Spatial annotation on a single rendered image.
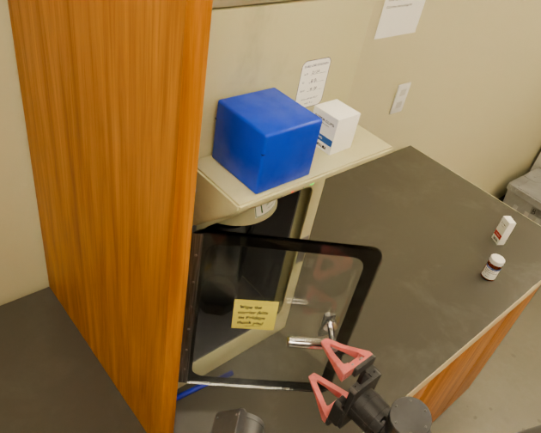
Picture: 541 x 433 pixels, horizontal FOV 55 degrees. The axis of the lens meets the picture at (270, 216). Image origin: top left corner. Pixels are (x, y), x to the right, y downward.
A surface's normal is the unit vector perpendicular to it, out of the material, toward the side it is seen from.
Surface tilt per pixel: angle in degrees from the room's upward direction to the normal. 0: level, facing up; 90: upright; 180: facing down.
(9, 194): 90
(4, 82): 90
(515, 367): 0
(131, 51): 90
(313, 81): 90
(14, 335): 0
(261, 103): 0
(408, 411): 14
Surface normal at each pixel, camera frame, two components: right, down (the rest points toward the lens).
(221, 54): 0.64, 0.56
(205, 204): -0.75, 0.31
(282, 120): 0.16, -0.77
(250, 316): 0.03, 0.63
